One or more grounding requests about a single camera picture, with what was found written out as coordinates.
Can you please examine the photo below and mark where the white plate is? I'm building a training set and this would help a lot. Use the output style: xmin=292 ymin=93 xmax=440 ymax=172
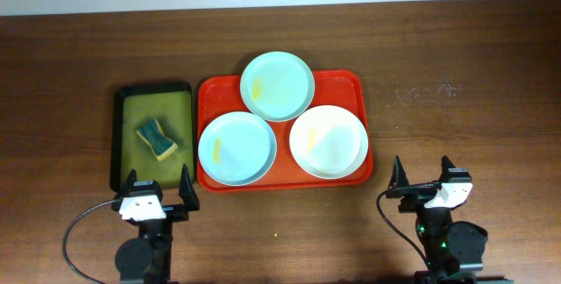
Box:
xmin=288 ymin=105 xmax=369 ymax=180

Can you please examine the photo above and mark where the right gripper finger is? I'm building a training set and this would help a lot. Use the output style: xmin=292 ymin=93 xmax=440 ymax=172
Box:
xmin=439 ymin=155 xmax=456 ymax=183
xmin=388 ymin=156 xmax=409 ymax=189

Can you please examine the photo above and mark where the pale green plate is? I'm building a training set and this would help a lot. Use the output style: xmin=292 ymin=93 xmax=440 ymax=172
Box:
xmin=240 ymin=52 xmax=316 ymax=122

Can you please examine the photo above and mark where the green and yellow sponge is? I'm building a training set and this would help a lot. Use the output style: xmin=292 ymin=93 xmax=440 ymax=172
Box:
xmin=136 ymin=119 xmax=178 ymax=161

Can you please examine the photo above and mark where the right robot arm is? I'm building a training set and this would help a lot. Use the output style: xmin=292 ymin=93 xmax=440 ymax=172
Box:
xmin=380 ymin=156 xmax=488 ymax=283

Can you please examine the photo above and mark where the light blue plate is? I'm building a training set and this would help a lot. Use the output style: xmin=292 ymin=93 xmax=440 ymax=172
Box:
xmin=198 ymin=111 xmax=277 ymax=187

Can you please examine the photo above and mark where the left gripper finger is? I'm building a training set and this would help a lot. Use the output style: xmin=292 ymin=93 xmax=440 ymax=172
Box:
xmin=179 ymin=164 xmax=200 ymax=211
xmin=114 ymin=169 xmax=137 ymax=200

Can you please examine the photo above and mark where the red plastic serving tray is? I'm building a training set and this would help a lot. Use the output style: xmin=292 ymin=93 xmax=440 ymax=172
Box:
xmin=196 ymin=69 xmax=373 ymax=193

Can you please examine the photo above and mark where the black tray with green liner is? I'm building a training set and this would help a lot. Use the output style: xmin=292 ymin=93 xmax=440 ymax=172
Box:
xmin=110 ymin=81 xmax=196 ymax=192

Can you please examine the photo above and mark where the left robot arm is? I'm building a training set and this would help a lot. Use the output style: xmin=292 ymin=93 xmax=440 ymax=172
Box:
xmin=111 ymin=166 xmax=200 ymax=284

